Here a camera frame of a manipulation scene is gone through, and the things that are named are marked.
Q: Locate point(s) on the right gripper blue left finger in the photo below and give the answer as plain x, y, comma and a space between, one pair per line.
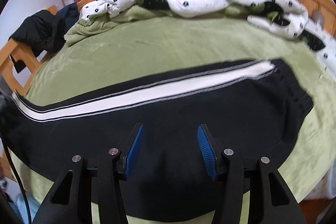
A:
69, 198

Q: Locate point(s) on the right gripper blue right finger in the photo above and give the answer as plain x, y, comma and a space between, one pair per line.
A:
271, 200

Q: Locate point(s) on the black pants with white stripe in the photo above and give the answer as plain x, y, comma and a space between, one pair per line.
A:
254, 107

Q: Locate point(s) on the green fleece bed blanket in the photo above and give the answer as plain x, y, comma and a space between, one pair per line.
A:
145, 43

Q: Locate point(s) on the black jacket on footboard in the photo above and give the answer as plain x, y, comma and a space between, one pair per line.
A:
42, 31

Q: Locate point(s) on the navy garment on footboard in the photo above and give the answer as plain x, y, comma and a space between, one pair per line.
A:
69, 14

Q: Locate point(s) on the white floral quilt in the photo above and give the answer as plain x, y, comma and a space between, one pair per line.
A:
287, 18

